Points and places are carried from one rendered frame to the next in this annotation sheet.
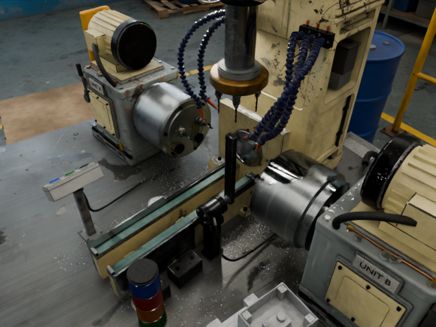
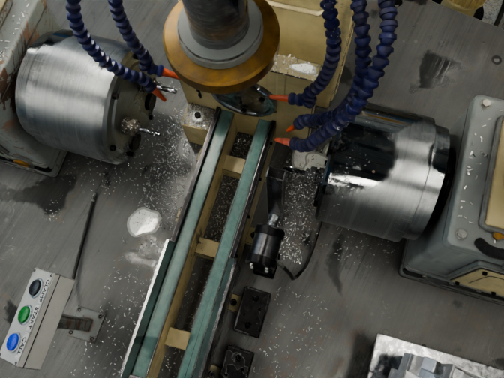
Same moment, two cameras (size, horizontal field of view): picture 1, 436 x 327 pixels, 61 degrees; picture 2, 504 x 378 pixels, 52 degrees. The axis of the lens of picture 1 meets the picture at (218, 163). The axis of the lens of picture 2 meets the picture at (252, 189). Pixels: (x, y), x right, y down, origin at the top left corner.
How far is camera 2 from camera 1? 0.63 m
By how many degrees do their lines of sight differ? 35
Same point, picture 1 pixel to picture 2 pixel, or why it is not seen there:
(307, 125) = not seen: hidden behind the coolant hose
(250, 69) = (249, 31)
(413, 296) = not seen: outside the picture
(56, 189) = (31, 355)
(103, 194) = (52, 251)
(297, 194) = (396, 199)
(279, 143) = not seen: hidden behind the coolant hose
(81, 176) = (48, 310)
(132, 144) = (40, 156)
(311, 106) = (340, 9)
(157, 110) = (76, 118)
